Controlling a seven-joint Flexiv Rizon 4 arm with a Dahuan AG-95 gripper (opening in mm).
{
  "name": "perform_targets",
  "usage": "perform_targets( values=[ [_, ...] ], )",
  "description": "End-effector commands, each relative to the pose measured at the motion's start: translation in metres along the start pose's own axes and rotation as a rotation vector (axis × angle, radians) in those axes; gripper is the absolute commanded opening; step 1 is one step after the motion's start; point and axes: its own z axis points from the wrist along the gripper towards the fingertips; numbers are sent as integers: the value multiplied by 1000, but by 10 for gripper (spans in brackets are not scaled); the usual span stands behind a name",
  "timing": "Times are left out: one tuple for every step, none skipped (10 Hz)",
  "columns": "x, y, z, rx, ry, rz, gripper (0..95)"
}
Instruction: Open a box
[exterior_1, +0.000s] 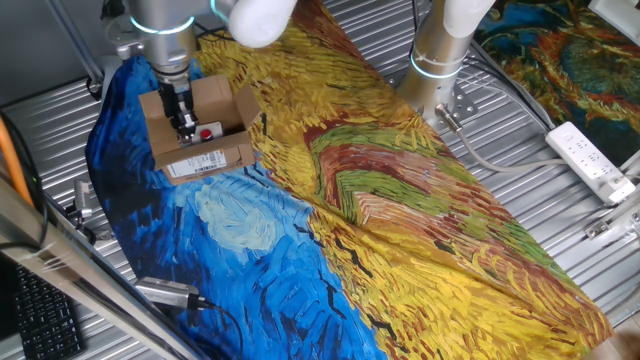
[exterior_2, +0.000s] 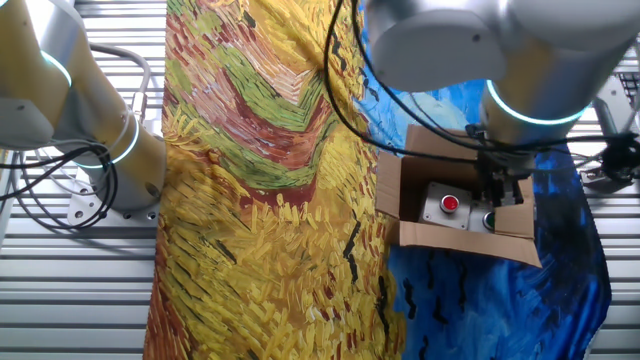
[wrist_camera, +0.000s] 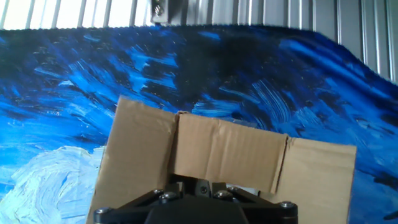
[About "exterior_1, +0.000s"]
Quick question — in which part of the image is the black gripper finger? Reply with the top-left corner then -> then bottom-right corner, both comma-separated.
172,115 -> 191,147
182,110 -> 199,139

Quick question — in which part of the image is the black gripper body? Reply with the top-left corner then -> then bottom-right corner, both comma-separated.
157,79 -> 195,121

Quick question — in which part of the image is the brown cardboard shipping box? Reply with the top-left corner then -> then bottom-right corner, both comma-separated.
138,73 -> 263,186

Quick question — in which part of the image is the red push button box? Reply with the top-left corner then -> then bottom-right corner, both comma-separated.
192,121 -> 225,144

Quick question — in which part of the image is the small silver clamp device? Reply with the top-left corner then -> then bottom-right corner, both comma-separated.
72,178 -> 96,221

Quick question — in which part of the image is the wheatfield painting print tablecloth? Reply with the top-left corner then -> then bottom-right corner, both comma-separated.
83,0 -> 615,360

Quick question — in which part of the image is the black computer keyboard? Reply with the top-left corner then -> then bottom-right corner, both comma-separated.
9,262 -> 86,360

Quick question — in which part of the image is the sunflower painting print cloth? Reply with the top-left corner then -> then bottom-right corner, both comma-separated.
472,0 -> 640,169

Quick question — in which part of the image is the white power strip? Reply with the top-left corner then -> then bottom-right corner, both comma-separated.
544,121 -> 638,206

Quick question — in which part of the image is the white flat object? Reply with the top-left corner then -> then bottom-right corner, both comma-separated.
587,0 -> 640,34

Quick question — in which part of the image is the grey mount plate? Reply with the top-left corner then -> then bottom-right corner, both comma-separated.
97,53 -> 125,104

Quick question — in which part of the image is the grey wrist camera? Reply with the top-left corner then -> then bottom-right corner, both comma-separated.
104,14 -> 146,61

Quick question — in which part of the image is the grey frame pole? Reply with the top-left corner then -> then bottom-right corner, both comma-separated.
43,0 -> 105,90

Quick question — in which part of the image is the silver depth camera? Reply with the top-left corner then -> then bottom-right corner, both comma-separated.
133,276 -> 212,311

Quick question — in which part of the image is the orange cable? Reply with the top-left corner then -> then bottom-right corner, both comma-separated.
0,117 -> 35,209

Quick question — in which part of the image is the aluminium frame bar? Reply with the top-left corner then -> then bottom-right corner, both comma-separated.
0,178 -> 211,360

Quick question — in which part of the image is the black camera cable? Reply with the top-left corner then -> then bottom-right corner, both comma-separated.
199,298 -> 245,360

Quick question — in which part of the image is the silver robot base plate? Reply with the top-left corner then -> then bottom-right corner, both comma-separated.
384,74 -> 479,132

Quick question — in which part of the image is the thick grey base cable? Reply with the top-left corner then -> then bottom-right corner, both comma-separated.
433,103 -> 569,175

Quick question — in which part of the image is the metal corner bracket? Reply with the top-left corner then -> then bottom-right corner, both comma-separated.
582,197 -> 640,240

